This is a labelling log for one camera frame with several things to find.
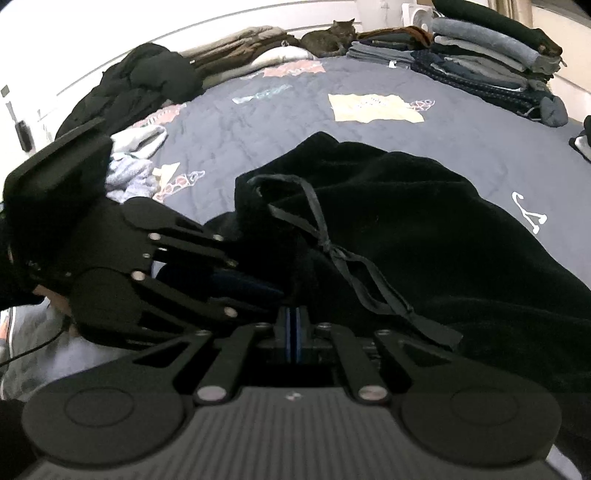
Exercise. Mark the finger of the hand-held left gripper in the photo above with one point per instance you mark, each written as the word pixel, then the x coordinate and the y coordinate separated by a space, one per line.
pixel 194 240
pixel 184 295

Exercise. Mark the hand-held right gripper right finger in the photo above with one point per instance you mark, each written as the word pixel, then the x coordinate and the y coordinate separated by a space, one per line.
pixel 301 332

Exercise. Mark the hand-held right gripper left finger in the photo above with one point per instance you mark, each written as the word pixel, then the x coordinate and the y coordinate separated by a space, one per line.
pixel 286 332

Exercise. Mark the pile of unfolded clothes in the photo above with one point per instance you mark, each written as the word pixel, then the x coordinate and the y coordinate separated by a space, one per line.
pixel 134 157

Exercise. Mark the low stack of grey clothes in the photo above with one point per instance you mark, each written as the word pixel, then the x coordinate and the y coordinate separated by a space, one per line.
pixel 378 53

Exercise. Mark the tall stack of folded clothes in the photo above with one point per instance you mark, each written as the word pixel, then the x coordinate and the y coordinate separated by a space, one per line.
pixel 485 50

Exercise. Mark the black hairbrush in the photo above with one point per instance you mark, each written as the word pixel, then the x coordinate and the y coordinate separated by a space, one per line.
pixel 23 134

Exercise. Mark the black puffer jacket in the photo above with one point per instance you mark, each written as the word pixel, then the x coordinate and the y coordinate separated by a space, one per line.
pixel 134 78

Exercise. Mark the grey printed quilt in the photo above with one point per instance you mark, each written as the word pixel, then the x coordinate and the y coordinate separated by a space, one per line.
pixel 277 120

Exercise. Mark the olive blanket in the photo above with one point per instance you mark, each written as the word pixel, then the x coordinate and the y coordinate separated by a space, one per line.
pixel 240 44

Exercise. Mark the white pillow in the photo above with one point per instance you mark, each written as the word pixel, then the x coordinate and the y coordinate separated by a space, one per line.
pixel 281 55

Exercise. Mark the white headboard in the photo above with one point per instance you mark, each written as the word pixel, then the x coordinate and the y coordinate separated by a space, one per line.
pixel 207 23

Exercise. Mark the tabby cat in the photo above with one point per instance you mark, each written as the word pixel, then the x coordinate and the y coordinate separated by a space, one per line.
pixel 330 39

